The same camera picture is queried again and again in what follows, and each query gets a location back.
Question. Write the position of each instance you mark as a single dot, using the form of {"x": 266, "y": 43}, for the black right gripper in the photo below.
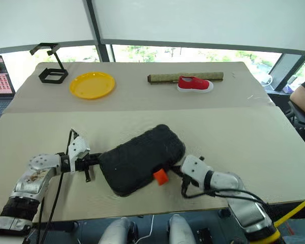
{"x": 180, "y": 172}

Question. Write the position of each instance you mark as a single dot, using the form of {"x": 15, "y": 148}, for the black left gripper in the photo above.
{"x": 85, "y": 164}

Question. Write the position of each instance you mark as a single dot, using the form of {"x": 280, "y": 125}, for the black plastic tool case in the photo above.
{"x": 142, "y": 157}

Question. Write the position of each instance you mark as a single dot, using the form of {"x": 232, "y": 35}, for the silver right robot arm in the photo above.
{"x": 244, "y": 211}

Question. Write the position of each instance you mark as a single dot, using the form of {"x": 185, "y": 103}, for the bystander bare forearm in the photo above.
{"x": 302, "y": 97}

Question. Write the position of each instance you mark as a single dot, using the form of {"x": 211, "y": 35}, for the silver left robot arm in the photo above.
{"x": 40, "y": 162}

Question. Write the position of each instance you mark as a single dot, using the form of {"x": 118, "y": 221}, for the beige table cloth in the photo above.
{"x": 142, "y": 101}
{"x": 218, "y": 142}

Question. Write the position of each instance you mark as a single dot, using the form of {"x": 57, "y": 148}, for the grey rounded leg cover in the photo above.
{"x": 180, "y": 231}
{"x": 117, "y": 231}

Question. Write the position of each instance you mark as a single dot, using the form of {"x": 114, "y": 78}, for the yellow plastic plate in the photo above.
{"x": 91, "y": 86}

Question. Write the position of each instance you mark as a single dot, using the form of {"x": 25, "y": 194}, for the black metal stand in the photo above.
{"x": 50, "y": 81}

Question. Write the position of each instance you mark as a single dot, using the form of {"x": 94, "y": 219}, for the red canvas shoe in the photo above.
{"x": 193, "y": 83}

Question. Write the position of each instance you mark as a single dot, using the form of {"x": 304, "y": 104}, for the rolled brown mat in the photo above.
{"x": 162, "y": 77}

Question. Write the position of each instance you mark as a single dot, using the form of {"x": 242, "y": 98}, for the open laptop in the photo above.
{"x": 0, "y": 81}

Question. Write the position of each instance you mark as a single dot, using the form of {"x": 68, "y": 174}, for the dark window mullion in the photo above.
{"x": 99, "y": 28}

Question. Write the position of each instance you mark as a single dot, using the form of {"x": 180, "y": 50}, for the black office chair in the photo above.
{"x": 300, "y": 117}

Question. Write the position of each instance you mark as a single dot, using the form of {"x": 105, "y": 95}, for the white roller blind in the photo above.
{"x": 40, "y": 20}
{"x": 206, "y": 20}

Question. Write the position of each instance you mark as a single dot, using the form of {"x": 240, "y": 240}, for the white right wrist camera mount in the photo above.
{"x": 195, "y": 167}

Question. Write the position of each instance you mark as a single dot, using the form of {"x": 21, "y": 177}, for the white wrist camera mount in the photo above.
{"x": 77, "y": 150}
{"x": 195, "y": 167}

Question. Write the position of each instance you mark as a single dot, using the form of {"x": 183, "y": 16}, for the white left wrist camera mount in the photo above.
{"x": 77, "y": 150}

